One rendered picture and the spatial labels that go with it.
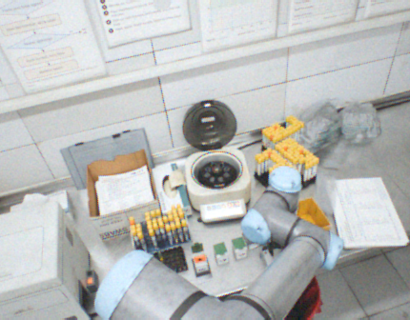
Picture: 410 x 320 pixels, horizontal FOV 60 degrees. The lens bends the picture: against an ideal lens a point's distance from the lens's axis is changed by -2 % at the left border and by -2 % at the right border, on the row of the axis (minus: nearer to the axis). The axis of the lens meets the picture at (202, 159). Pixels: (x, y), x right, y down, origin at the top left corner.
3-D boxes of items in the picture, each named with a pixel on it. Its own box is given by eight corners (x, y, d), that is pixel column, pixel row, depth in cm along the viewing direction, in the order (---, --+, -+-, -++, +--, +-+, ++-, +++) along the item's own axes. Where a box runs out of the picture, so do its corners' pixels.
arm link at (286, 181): (261, 180, 86) (279, 158, 90) (260, 209, 93) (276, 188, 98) (292, 193, 82) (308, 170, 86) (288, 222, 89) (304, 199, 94)
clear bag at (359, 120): (337, 140, 161) (342, 115, 151) (332, 116, 173) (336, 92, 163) (384, 140, 158) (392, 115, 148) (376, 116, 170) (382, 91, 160)
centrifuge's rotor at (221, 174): (200, 198, 137) (198, 186, 132) (196, 170, 148) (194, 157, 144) (240, 192, 138) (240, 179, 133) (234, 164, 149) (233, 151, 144)
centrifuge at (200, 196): (193, 227, 135) (189, 207, 126) (187, 170, 156) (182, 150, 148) (256, 217, 135) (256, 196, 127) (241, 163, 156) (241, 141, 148)
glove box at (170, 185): (165, 224, 137) (161, 209, 130) (154, 180, 154) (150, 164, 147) (196, 215, 139) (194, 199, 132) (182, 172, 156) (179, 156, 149)
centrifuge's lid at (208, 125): (178, 107, 134) (177, 96, 141) (187, 160, 149) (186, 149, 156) (235, 98, 135) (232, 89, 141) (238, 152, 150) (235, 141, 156)
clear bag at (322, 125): (308, 159, 154) (313, 126, 141) (280, 139, 165) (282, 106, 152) (349, 133, 163) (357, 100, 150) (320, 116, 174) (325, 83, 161)
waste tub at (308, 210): (293, 254, 123) (296, 238, 116) (276, 224, 132) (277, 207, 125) (328, 242, 125) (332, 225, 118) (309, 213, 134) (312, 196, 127)
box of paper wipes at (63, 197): (16, 238, 139) (1, 218, 130) (17, 215, 147) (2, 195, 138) (73, 220, 143) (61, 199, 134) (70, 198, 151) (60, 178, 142)
